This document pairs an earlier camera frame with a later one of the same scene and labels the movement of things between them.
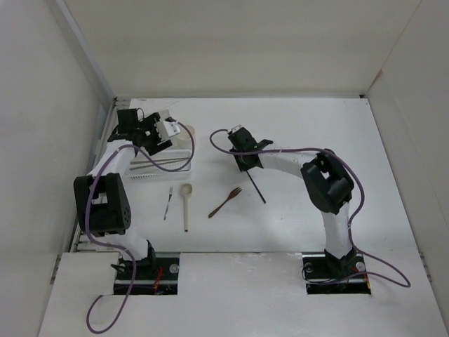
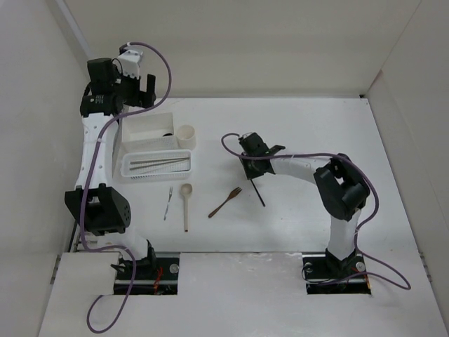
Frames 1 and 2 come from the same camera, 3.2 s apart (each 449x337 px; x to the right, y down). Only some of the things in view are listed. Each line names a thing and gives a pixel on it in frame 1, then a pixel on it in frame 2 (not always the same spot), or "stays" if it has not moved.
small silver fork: [170, 194] stays
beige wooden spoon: [186, 190] stays
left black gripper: [157, 144] -> [144, 99]
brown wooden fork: [233, 193] stays
